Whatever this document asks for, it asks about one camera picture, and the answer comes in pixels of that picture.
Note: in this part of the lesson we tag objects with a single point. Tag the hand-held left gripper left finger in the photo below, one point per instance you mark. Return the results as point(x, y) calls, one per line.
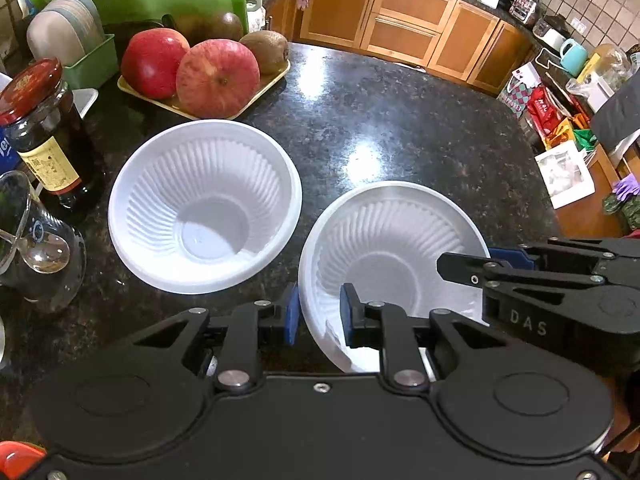
point(291, 316)

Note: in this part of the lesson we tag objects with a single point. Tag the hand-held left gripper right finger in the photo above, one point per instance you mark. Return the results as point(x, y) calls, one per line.
point(349, 320)

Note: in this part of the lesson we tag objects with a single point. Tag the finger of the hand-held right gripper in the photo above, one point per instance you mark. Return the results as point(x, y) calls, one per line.
point(465, 270)
point(507, 257)

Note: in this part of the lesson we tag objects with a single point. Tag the white ribbed plastic bowl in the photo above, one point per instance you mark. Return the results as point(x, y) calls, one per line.
point(390, 240)
point(200, 210)
point(306, 300)

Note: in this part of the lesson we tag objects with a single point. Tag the orange plastic plate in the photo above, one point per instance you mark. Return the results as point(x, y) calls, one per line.
point(17, 457)

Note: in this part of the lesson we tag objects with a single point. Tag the stack of pale plates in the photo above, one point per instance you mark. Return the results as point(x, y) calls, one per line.
point(62, 30)

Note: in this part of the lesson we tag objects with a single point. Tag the white cardboard box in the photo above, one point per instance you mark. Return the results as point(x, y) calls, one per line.
point(565, 175)

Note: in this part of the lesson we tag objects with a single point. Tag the purple glove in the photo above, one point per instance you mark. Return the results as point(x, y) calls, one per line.
point(627, 187)

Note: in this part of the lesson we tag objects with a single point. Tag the red snack packets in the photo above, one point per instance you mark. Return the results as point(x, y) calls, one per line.
point(547, 112)

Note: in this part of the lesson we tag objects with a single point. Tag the patterned gift bag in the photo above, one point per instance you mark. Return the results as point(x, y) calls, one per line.
point(520, 89)

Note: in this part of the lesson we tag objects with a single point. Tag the black cloth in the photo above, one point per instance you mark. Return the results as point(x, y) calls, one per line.
point(617, 120)

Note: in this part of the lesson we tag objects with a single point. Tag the mint green mug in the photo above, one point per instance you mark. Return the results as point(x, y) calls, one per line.
point(574, 57)

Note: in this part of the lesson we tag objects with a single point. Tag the clear plastic bag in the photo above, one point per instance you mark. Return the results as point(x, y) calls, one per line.
point(607, 67)

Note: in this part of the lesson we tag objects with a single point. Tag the white rice cooker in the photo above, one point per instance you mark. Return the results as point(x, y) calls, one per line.
point(550, 35)

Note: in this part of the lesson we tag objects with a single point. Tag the yellow fruit tray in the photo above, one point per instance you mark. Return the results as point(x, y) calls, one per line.
point(272, 81)

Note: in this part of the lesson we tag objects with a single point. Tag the clear glass cup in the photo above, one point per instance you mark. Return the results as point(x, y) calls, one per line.
point(50, 285)

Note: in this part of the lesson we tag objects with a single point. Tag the pink speckled apple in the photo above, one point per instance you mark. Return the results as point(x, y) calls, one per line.
point(217, 77)

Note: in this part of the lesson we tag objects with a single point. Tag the wooden base cabinets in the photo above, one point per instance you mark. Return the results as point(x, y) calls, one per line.
point(410, 25)

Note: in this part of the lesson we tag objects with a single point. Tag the metal spoon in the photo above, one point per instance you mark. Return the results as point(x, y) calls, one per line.
point(47, 255)

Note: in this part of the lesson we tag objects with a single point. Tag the brown kiwi fruit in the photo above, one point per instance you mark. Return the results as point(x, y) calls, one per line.
point(220, 25)
point(265, 51)

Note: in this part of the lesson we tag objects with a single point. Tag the dark sauce jar red lid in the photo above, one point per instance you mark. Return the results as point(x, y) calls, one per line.
point(50, 160)

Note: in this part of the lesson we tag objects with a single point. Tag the deep red apple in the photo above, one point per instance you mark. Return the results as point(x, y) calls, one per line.
point(155, 62)

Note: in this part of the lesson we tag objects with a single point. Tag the green dish rack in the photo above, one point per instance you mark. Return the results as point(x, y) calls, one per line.
point(95, 65)

